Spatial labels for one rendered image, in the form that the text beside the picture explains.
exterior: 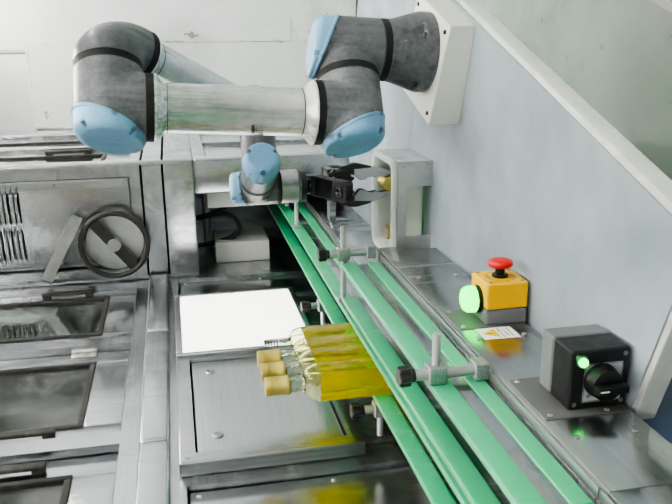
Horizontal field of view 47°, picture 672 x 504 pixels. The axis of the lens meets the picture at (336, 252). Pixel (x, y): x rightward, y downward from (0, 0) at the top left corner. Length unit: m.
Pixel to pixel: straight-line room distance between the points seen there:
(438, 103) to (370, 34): 0.18
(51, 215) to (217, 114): 1.22
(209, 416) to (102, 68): 0.69
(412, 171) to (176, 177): 0.96
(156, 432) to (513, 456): 0.80
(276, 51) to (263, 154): 3.61
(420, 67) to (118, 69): 0.54
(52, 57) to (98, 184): 2.79
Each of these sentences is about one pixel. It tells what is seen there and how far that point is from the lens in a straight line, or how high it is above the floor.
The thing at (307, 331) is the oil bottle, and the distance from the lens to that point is 1.55.
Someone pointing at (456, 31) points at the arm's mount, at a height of 0.78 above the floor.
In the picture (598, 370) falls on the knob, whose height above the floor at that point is 0.81.
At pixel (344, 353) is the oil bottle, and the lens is 1.44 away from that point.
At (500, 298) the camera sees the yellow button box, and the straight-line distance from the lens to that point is 1.24.
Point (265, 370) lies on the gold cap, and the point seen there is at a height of 1.16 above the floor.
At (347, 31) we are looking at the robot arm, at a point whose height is 0.97.
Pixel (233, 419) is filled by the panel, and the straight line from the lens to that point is 1.56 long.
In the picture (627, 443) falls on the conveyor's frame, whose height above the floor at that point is 0.80.
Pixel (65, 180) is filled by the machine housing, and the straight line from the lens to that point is 2.45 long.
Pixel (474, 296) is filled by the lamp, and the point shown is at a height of 0.84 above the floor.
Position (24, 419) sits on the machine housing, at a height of 1.64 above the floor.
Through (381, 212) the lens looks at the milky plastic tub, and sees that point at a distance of 1.83.
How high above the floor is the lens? 1.29
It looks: 11 degrees down
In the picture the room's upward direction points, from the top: 94 degrees counter-clockwise
